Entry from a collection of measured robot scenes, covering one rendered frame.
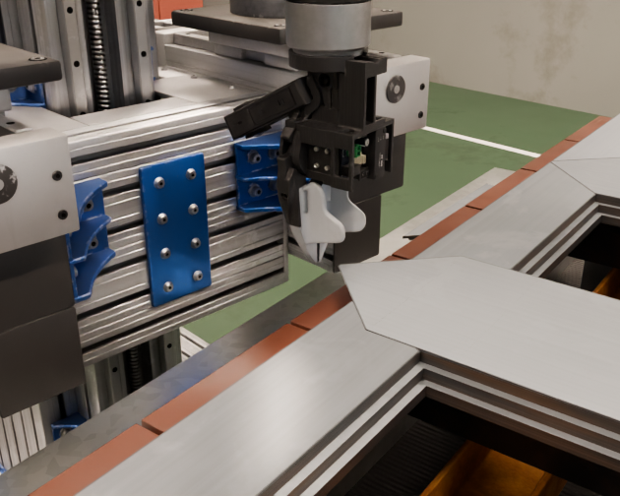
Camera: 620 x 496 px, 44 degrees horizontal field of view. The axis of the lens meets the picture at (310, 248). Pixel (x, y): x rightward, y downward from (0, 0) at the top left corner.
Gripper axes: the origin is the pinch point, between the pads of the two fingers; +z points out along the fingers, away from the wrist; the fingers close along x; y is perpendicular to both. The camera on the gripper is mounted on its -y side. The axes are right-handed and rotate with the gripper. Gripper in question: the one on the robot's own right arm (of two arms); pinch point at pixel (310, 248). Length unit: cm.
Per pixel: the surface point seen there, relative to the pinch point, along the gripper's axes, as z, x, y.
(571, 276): 30, 72, 6
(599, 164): 0.7, 46.4, 14.9
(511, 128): 86, 349, -115
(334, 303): 2.6, -4.2, 5.9
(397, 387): 1.7, -13.8, 18.3
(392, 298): 0.5, -3.6, 11.8
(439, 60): 70, 429, -203
